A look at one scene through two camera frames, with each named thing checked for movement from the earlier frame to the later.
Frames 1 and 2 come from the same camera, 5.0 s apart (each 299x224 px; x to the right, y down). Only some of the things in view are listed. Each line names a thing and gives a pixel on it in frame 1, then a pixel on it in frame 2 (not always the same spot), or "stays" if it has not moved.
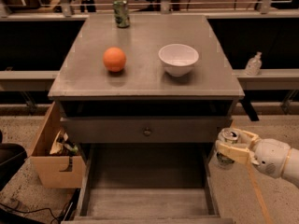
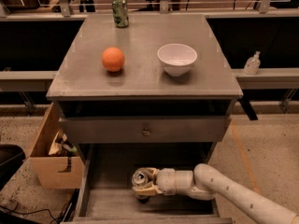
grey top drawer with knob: [143, 129] stays
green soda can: [121, 11] stays
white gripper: [270, 157] to [165, 180]
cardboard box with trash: [59, 161] stays
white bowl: [177, 58] stays
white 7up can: [227, 135] to [140, 177]
